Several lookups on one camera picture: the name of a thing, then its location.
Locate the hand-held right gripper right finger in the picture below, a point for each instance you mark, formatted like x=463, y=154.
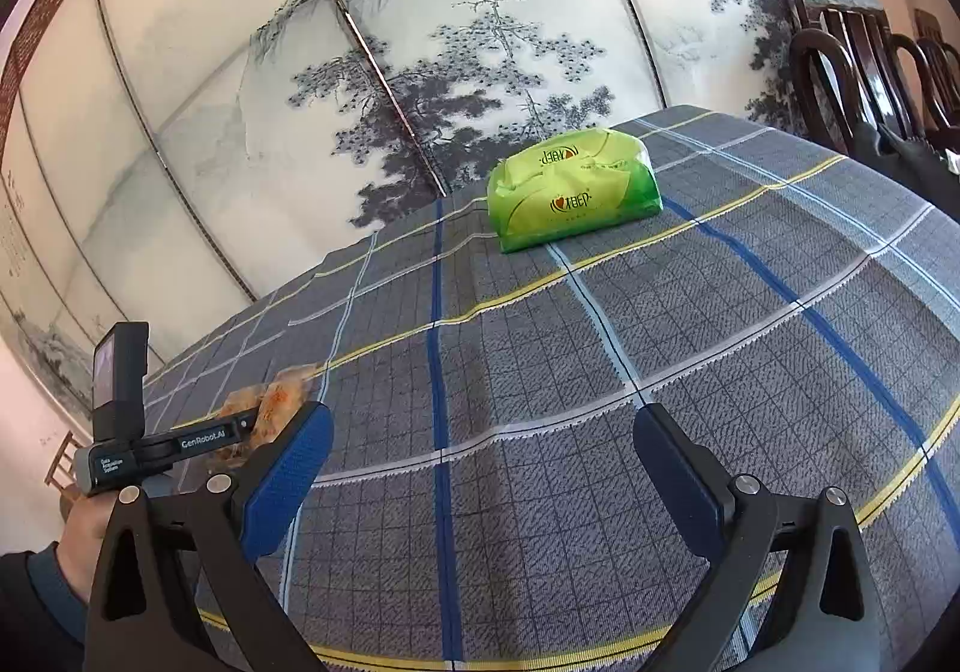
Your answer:
x=675, y=469

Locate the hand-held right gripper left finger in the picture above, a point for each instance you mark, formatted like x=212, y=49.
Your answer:
x=289, y=484

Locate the light wooden chair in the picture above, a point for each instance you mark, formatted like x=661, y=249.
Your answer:
x=64, y=466

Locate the small white object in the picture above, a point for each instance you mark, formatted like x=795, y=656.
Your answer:
x=952, y=163

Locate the painted folding screen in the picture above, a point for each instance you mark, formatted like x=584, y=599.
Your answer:
x=225, y=117

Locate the black bag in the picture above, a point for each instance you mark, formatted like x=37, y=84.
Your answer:
x=907, y=166

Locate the person's left hand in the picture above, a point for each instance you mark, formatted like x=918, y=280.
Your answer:
x=82, y=544

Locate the dark wooden chair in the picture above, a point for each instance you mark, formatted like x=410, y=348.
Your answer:
x=937, y=57
x=832, y=57

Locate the green tissue pack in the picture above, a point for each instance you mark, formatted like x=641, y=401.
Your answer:
x=570, y=192

